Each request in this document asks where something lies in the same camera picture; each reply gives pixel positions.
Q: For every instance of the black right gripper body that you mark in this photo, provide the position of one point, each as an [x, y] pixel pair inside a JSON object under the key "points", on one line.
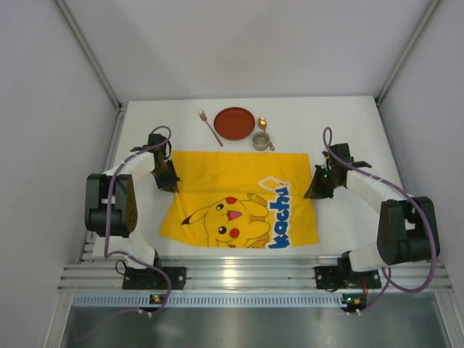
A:
{"points": [[322, 182]]}

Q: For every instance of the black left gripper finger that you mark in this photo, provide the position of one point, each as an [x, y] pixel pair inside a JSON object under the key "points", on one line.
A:
{"points": [[174, 179], [163, 184]]}

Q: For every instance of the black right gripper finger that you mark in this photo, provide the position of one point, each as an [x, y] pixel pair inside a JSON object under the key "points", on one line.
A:
{"points": [[327, 194], [315, 190]]}

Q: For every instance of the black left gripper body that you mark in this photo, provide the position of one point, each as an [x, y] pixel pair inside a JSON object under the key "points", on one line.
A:
{"points": [[164, 173]]}

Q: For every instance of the yellow Pikachu cloth placemat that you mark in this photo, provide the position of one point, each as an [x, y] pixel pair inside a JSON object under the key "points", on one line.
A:
{"points": [[241, 201]]}

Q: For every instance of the rose gold fork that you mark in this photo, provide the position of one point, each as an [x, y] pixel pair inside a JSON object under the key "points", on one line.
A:
{"points": [[203, 117]]}

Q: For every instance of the speckled ceramic cup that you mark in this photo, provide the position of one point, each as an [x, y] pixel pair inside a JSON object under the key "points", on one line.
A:
{"points": [[260, 140]]}

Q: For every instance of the red round plastic plate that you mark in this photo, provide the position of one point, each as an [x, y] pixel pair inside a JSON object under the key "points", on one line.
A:
{"points": [[234, 123]]}

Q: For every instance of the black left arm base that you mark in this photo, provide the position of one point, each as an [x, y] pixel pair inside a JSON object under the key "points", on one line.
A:
{"points": [[148, 279]]}

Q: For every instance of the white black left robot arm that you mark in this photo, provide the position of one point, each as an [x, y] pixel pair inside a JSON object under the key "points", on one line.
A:
{"points": [[111, 207]]}

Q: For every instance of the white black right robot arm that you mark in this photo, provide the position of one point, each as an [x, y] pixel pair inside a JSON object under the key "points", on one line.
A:
{"points": [[407, 229]]}

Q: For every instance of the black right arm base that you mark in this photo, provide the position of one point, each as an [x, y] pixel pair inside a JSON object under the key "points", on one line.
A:
{"points": [[330, 278]]}

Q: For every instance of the gold spoon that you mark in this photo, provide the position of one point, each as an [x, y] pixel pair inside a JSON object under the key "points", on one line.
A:
{"points": [[262, 124]]}

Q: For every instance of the right aluminium frame post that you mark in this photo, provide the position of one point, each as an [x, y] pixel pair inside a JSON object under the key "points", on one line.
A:
{"points": [[413, 40]]}

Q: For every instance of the aluminium frame post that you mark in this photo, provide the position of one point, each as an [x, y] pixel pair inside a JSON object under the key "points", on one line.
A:
{"points": [[413, 40], [85, 48]]}

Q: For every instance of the aluminium mounting rail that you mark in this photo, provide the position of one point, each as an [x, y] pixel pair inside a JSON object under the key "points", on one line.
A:
{"points": [[208, 274]]}

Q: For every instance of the slotted grey cable duct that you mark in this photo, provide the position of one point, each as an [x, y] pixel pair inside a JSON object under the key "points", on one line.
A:
{"points": [[216, 300]]}

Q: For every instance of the left aluminium frame post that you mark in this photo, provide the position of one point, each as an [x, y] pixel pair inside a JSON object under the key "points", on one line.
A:
{"points": [[85, 48]]}

